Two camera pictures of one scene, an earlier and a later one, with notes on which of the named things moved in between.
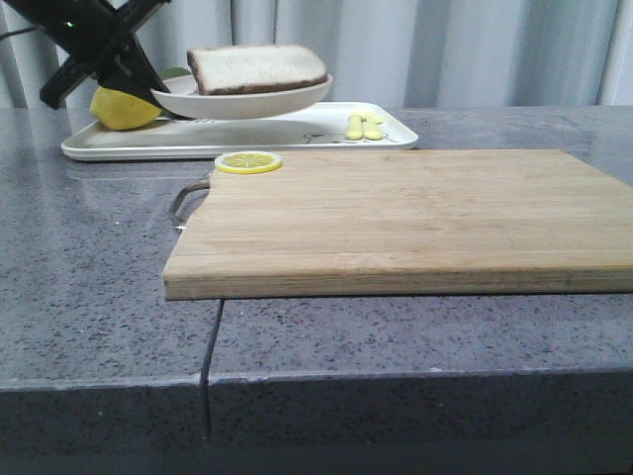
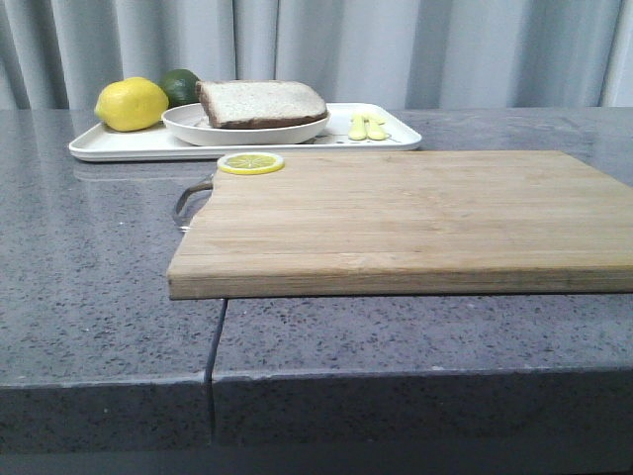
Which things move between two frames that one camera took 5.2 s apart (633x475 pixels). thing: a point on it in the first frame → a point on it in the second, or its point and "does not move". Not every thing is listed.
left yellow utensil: (354, 127) does not move
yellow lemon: (119, 110) does not move
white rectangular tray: (326, 128) does not move
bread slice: (253, 68) → (252, 104)
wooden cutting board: (406, 223) does not move
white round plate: (184, 97) → (191, 124)
